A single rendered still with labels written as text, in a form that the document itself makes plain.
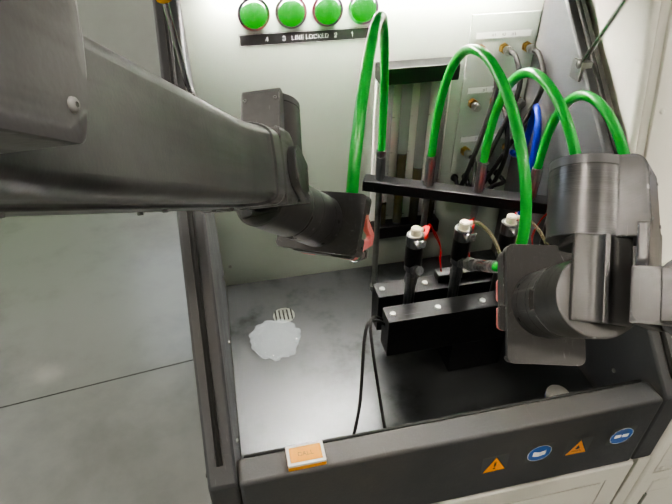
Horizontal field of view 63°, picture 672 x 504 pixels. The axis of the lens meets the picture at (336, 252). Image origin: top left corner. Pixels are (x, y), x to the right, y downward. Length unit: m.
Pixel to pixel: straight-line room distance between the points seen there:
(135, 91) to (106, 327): 2.26
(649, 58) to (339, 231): 0.59
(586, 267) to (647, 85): 0.62
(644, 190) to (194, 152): 0.29
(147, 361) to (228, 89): 1.46
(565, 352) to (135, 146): 0.40
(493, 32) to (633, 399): 0.65
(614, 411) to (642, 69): 0.51
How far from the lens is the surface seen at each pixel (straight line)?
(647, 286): 0.38
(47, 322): 2.58
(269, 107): 0.50
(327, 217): 0.54
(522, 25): 1.10
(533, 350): 0.50
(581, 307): 0.39
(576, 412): 0.88
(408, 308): 0.92
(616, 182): 0.42
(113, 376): 2.25
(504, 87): 0.73
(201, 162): 0.26
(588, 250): 0.40
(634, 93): 0.98
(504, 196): 1.01
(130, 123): 0.20
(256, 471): 0.77
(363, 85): 0.63
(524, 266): 0.50
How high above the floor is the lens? 1.60
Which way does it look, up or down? 37 degrees down
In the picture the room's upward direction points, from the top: straight up
